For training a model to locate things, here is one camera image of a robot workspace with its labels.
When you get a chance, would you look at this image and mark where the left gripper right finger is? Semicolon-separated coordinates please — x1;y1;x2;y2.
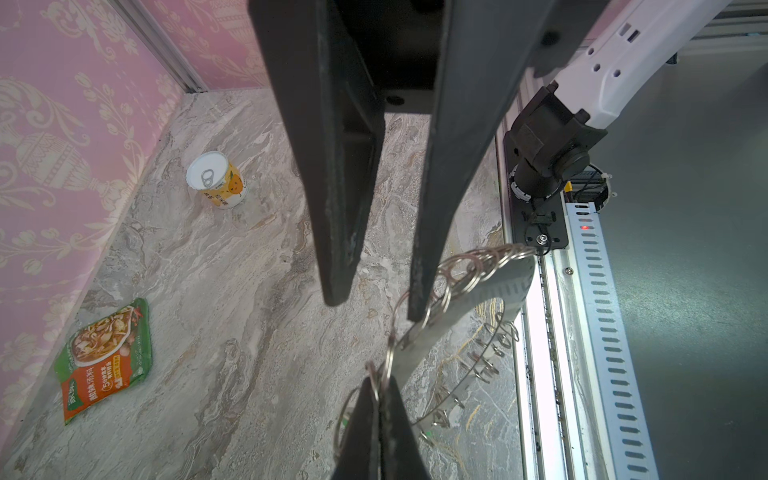
379;377;431;480

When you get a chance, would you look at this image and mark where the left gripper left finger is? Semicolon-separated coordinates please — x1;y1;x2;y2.
331;378;380;480

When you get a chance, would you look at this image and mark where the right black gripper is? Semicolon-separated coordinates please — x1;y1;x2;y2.
248;0;608;322

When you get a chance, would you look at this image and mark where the metal key organizer ring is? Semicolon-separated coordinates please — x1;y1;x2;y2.
332;242;538;460

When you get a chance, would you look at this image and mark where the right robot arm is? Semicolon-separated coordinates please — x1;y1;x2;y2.
247;1;725;320

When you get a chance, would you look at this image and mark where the yellow can white lid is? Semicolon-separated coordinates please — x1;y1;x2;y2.
186;151;247;209

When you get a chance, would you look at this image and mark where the green orange food packet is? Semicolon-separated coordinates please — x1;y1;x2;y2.
54;298;153;424

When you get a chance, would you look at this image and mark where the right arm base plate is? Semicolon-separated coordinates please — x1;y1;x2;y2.
503;132;569;254

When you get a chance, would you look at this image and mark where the slotted cable duct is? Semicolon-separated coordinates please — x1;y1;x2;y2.
566;203;659;479

